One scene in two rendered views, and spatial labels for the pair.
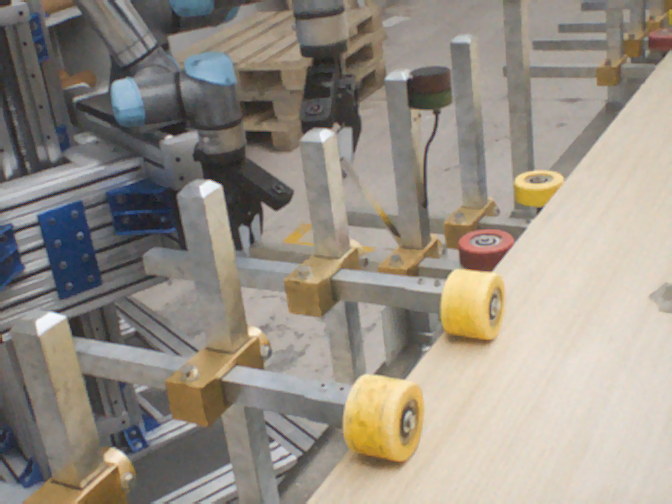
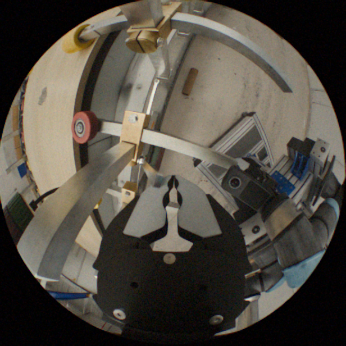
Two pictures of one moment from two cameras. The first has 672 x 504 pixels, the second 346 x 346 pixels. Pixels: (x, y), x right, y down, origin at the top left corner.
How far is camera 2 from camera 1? 1.43 m
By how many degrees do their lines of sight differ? 39
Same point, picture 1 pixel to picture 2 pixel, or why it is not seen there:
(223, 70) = (308, 272)
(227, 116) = (296, 231)
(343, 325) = not seen: hidden behind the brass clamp
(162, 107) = (328, 213)
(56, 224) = (288, 187)
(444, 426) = not seen: outside the picture
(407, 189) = (103, 159)
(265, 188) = (247, 178)
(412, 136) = (59, 190)
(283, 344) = not seen: hidden behind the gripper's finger
